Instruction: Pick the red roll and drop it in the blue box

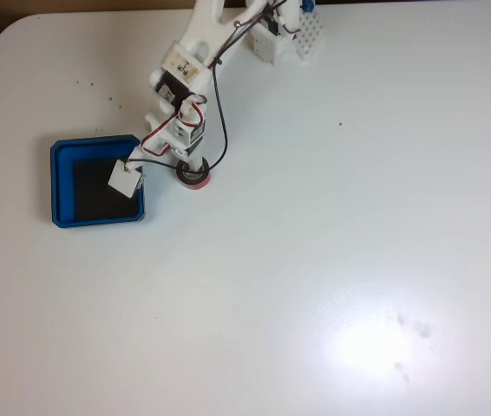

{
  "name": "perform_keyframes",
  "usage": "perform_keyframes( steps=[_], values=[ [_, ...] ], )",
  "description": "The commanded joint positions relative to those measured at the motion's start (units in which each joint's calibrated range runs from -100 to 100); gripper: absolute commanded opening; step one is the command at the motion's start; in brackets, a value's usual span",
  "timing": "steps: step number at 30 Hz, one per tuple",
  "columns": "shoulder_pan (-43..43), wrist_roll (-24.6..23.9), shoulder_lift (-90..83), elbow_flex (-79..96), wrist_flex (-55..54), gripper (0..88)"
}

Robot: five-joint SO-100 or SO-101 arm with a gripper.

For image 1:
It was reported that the red tape roll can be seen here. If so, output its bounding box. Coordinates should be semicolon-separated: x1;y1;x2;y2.
174;155;212;191

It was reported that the blue square box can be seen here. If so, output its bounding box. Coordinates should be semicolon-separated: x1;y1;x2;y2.
49;133;147;230

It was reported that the red servo wire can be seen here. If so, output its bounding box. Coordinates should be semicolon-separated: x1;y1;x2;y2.
141;92;210;158

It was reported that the silver camera box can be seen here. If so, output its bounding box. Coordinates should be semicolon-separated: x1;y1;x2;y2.
107;159;147;200

